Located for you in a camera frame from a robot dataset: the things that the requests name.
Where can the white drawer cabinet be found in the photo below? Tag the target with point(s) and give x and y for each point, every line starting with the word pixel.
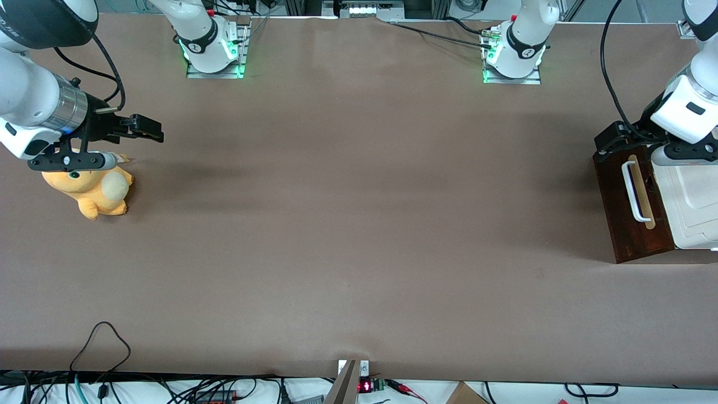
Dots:
pixel 693 207

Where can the dark wood drawer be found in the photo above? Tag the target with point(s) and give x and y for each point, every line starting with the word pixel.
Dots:
pixel 614 202

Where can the aluminium frame profile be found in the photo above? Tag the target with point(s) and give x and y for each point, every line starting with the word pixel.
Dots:
pixel 685 29

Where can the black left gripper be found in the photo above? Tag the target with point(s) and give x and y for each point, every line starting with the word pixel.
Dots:
pixel 639 136

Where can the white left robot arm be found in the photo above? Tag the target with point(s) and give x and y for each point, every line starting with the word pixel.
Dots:
pixel 524 50

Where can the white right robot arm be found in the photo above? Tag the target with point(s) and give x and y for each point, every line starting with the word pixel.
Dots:
pixel 28 95

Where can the brown cardboard piece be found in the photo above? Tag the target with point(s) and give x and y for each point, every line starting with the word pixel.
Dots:
pixel 464 395

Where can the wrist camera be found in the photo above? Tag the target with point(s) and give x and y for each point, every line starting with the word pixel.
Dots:
pixel 73 161
pixel 684 155

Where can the orange black connector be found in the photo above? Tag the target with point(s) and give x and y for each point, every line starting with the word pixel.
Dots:
pixel 216 398

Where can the white metal bracket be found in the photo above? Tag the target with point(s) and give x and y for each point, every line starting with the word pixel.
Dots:
pixel 364 368

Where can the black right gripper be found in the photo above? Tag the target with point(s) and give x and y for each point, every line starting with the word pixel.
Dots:
pixel 99 126

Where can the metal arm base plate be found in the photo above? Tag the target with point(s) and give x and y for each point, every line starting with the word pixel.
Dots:
pixel 530 80
pixel 196 73

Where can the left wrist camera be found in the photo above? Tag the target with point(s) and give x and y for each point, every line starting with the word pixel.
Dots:
pixel 684 155

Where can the white lit device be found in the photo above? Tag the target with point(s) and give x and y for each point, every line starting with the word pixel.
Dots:
pixel 364 10

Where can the red black alligator clips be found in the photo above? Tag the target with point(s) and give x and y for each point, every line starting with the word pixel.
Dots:
pixel 404 388

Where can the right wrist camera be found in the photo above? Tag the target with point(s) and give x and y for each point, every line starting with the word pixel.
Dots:
pixel 73 161

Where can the grey power adapter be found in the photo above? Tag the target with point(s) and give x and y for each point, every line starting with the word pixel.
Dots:
pixel 308 400

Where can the grey camera support strut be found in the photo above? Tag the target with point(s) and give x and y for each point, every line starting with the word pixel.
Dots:
pixel 345 387

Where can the orange plush toy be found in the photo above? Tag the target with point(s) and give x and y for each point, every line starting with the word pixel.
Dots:
pixel 95 193

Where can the red display circuit module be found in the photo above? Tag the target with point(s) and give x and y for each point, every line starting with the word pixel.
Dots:
pixel 366 386

